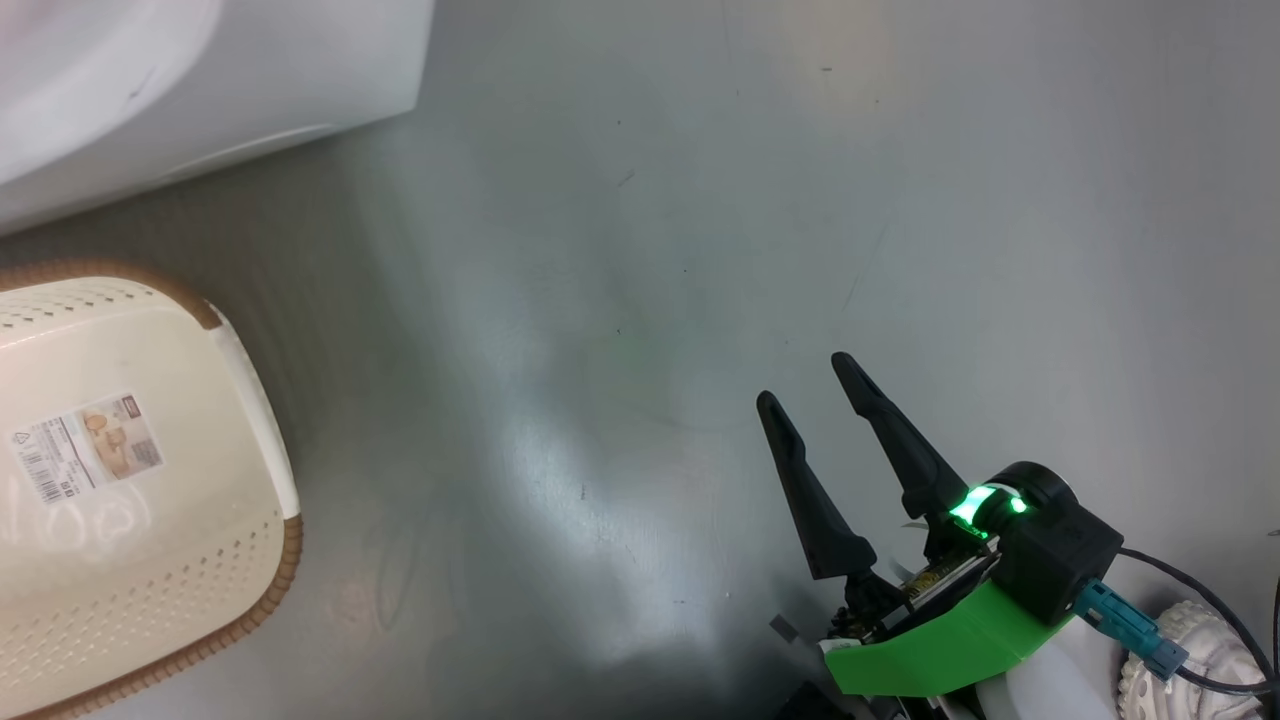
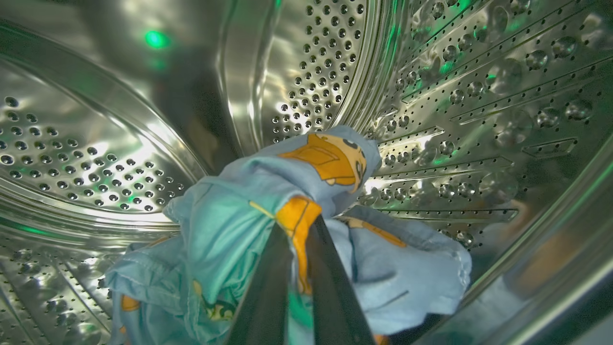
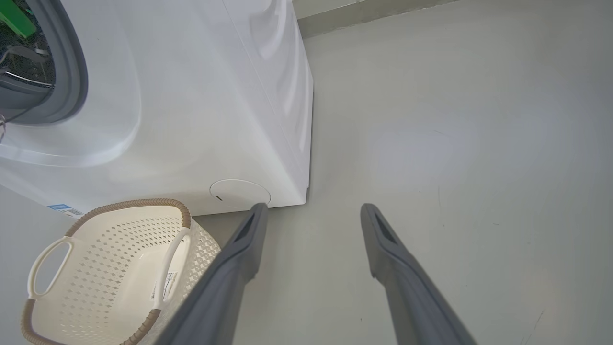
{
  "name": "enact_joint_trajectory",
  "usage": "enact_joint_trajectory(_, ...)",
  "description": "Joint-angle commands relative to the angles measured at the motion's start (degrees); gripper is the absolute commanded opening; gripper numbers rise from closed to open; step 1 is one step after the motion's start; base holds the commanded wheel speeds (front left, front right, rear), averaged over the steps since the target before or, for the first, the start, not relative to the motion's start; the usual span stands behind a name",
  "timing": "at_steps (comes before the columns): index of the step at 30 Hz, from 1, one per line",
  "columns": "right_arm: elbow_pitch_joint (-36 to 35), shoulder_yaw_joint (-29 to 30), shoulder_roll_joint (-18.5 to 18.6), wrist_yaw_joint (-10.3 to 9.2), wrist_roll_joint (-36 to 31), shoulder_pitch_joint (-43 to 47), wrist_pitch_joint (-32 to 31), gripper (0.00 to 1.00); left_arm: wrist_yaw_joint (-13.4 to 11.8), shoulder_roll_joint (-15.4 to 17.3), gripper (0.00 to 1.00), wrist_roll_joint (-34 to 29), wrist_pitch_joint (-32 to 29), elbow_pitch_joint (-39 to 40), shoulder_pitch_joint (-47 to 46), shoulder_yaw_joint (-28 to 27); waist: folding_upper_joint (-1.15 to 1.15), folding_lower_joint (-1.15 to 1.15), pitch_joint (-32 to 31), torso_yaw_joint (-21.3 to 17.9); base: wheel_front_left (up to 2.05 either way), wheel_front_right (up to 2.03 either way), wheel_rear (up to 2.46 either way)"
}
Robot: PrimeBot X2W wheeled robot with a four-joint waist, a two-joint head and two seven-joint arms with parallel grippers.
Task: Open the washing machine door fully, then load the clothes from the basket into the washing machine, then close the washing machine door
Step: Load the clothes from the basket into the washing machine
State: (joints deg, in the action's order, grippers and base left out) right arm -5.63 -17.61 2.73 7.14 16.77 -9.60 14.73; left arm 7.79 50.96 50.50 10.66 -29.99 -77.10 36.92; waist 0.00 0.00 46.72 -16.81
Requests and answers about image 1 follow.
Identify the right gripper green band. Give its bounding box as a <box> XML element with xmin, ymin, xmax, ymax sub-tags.
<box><xmin>756</xmin><ymin>352</ymin><xmax>1078</xmax><ymax>699</ymax></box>

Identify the white basket with brown rim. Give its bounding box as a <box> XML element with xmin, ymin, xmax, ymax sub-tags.
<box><xmin>0</xmin><ymin>259</ymin><xmax>305</xmax><ymax>720</ymax></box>

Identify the white front-load washing machine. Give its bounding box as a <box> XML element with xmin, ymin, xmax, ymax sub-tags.
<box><xmin>0</xmin><ymin>0</ymin><xmax>437</xmax><ymax>237</ymax></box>

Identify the white ribbed wheel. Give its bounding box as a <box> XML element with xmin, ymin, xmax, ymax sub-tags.
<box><xmin>1117</xmin><ymin>599</ymin><xmax>1270</xmax><ymax>720</ymax></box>

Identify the paper product label sticker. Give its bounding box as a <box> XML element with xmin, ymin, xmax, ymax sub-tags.
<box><xmin>10</xmin><ymin>392</ymin><xmax>165</xmax><ymax>507</ymax></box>

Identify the teal right cable connector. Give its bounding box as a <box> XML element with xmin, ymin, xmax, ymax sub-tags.
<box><xmin>1074</xmin><ymin>579</ymin><xmax>1190</xmax><ymax>682</ymax></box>

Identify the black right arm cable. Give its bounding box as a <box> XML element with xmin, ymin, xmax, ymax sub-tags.
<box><xmin>1117</xmin><ymin>547</ymin><xmax>1280</xmax><ymax>697</ymax></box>

